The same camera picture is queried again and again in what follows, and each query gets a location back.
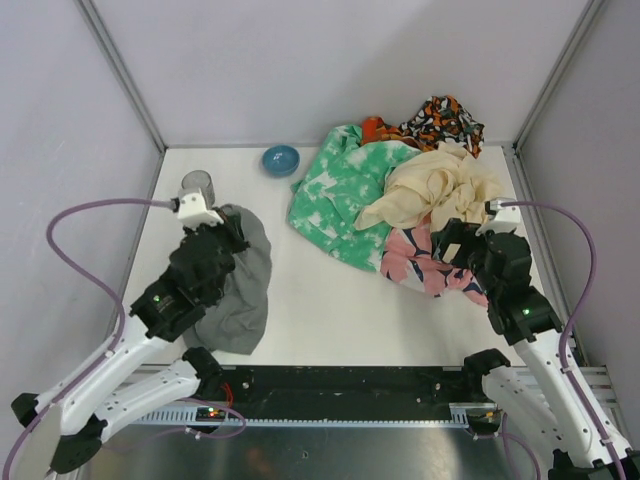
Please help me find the grey translucent cup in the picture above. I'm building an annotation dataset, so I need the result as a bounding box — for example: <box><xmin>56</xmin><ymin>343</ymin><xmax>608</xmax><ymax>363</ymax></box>
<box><xmin>181</xmin><ymin>170</ymin><xmax>215</xmax><ymax>208</ymax></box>

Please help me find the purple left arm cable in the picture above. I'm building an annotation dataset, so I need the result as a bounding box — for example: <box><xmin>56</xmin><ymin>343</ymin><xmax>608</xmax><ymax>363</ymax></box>
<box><xmin>0</xmin><ymin>197</ymin><xmax>246</xmax><ymax>480</ymax></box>

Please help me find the cream yellow cloth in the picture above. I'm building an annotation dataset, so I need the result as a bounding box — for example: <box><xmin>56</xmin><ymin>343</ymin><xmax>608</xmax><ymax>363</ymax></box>
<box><xmin>354</xmin><ymin>142</ymin><xmax>503</xmax><ymax>232</ymax></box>

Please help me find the left aluminium frame post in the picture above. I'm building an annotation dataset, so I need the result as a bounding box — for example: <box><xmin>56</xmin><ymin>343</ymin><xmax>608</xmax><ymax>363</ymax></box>
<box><xmin>73</xmin><ymin>0</ymin><xmax>167</xmax><ymax>154</ymax></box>

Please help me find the green white tie-dye cloth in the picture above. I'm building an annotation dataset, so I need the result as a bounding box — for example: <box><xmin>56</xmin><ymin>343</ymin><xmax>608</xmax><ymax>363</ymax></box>
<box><xmin>287</xmin><ymin>125</ymin><xmax>420</xmax><ymax>272</ymax></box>

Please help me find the pink navy floral cloth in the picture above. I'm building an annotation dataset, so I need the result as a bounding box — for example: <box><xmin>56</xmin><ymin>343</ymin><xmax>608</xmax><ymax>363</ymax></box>
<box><xmin>380</xmin><ymin>215</ymin><xmax>488</xmax><ymax>307</ymax></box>

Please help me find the red orange cloth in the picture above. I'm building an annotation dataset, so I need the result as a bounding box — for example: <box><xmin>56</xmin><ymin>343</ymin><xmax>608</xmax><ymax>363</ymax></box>
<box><xmin>361</xmin><ymin>116</ymin><xmax>416</xmax><ymax>148</ymax></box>

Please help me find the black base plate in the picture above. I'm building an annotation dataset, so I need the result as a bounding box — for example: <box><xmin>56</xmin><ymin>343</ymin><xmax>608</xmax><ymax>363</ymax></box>
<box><xmin>221</xmin><ymin>366</ymin><xmax>489</xmax><ymax>419</ymax></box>

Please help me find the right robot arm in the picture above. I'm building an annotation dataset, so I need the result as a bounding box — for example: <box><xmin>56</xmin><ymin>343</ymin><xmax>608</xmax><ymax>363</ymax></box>
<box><xmin>431</xmin><ymin>218</ymin><xmax>639</xmax><ymax>479</ymax></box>

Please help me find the blue ceramic bowl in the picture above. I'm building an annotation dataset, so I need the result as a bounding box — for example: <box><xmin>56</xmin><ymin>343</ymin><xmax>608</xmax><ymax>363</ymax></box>
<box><xmin>261</xmin><ymin>145</ymin><xmax>300</xmax><ymax>178</ymax></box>

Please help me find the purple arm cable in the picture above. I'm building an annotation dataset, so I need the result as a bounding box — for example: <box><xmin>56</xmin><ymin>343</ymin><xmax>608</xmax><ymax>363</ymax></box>
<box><xmin>499</xmin><ymin>200</ymin><xmax>626</xmax><ymax>480</ymax></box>
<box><xmin>0</xmin><ymin>197</ymin><xmax>246</xmax><ymax>480</ymax></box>

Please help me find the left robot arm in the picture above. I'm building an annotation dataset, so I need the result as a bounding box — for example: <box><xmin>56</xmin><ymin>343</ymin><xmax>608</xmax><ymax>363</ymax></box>
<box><xmin>11</xmin><ymin>216</ymin><xmax>249</xmax><ymax>479</ymax></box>

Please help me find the slotted cable duct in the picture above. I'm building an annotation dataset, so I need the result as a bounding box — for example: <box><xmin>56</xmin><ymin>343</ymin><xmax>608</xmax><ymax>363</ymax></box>
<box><xmin>133</xmin><ymin>403</ymin><xmax>502</xmax><ymax>430</ymax></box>

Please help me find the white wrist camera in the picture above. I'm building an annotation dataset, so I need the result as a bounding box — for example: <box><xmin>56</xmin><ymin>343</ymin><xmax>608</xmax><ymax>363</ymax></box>
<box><xmin>476</xmin><ymin>197</ymin><xmax>522</xmax><ymax>236</ymax></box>
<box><xmin>172</xmin><ymin>188</ymin><xmax>225</xmax><ymax>230</ymax></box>

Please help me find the aluminium frame post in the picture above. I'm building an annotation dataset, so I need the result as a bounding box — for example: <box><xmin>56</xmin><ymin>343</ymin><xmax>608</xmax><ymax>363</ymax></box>
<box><xmin>512</xmin><ymin>0</ymin><xmax>609</xmax><ymax>152</ymax></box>
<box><xmin>73</xmin><ymin>0</ymin><xmax>167</xmax><ymax>154</ymax></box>

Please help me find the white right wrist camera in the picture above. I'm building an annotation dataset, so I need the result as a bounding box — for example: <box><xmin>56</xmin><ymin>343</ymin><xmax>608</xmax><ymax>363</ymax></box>
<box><xmin>476</xmin><ymin>197</ymin><xmax>522</xmax><ymax>236</ymax></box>

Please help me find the grey cloth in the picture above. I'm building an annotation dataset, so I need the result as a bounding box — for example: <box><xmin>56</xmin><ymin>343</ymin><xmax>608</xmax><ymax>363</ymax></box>
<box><xmin>183</xmin><ymin>204</ymin><xmax>272</xmax><ymax>355</ymax></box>

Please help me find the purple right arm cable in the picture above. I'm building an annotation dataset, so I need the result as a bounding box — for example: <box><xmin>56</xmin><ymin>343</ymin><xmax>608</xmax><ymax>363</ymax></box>
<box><xmin>499</xmin><ymin>200</ymin><xmax>626</xmax><ymax>480</ymax></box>

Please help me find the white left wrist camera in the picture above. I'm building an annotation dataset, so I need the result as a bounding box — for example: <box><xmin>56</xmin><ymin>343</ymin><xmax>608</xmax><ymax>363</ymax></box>
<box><xmin>172</xmin><ymin>188</ymin><xmax>225</xmax><ymax>230</ymax></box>

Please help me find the orange black patterned cloth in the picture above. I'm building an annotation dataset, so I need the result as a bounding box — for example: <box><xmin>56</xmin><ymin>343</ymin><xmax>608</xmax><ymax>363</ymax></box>
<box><xmin>398</xmin><ymin>95</ymin><xmax>485</xmax><ymax>158</ymax></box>

